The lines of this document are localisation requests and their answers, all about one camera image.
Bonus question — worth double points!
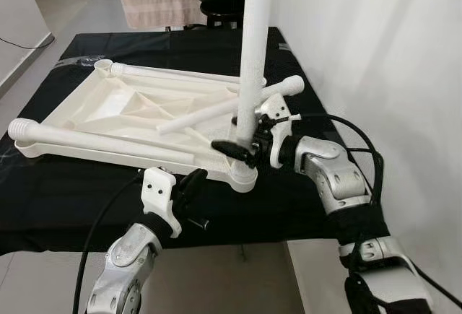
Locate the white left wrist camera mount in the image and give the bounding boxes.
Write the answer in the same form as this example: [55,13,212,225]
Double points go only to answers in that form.
[141,167,183,239]

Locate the white plastic children table top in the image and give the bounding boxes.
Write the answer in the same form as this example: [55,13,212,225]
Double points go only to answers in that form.
[9,59,269,193]

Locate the long thin black cable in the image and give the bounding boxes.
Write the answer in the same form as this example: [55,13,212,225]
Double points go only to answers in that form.
[0,34,55,49]

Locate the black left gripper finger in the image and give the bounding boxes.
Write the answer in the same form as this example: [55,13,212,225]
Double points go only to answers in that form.
[180,169,210,201]

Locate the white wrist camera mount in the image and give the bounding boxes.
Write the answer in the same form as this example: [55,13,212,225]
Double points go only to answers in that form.
[141,167,183,239]
[256,94,300,169]

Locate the black tablecloth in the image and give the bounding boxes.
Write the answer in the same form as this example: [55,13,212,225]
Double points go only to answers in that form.
[0,27,362,256]

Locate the black round stool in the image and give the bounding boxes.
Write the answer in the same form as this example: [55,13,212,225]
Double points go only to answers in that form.
[199,0,246,27]

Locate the beige cloth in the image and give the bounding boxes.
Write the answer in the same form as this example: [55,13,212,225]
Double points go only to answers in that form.
[115,0,206,30]

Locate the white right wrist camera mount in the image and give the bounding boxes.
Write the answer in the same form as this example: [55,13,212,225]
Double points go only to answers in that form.
[256,94,300,169]

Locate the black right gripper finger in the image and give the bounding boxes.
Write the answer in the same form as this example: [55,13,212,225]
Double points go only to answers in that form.
[211,139,256,168]

